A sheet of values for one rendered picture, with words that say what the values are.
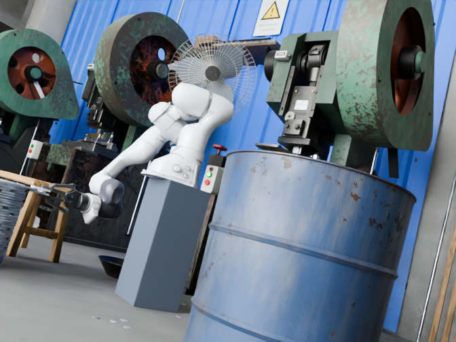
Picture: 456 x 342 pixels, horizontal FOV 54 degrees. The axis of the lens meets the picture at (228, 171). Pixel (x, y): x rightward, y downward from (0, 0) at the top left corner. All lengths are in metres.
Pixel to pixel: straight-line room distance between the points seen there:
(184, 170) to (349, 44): 0.89
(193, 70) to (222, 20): 1.89
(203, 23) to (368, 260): 4.40
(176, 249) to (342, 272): 0.92
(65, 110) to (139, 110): 1.83
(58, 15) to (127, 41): 4.05
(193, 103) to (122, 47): 1.54
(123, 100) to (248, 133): 1.33
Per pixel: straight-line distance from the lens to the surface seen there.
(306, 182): 0.81
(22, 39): 4.76
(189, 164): 1.66
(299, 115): 2.35
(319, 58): 2.46
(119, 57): 3.17
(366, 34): 2.01
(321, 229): 0.81
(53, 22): 7.16
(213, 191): 2.17
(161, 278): 1.64
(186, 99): 1.71
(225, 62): 3.04
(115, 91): 3.14
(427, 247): 3.25
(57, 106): 4.92
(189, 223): 1.65
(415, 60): 2.29
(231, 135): 4.15
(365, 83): 1.99
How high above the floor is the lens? 0.30
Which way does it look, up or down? 8 degrees up
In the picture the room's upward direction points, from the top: 16 degrees clockwise
